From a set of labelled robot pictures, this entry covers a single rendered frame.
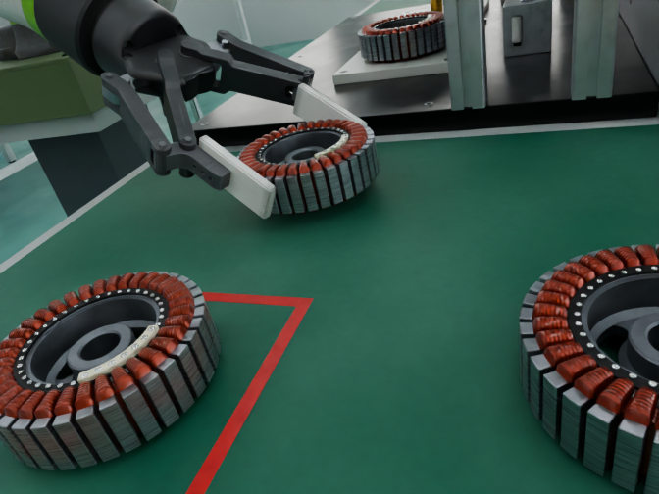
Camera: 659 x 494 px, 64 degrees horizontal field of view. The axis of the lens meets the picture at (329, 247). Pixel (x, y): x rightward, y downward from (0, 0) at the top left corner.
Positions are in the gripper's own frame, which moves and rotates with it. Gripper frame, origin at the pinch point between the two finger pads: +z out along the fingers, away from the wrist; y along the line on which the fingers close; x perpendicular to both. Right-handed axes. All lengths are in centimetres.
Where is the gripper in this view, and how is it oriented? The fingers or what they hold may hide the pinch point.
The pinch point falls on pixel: (301, 155)
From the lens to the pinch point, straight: 42.1
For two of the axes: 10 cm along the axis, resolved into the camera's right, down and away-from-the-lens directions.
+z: 7.8, 5.7, -2.4
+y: -5.8, 5.2, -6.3
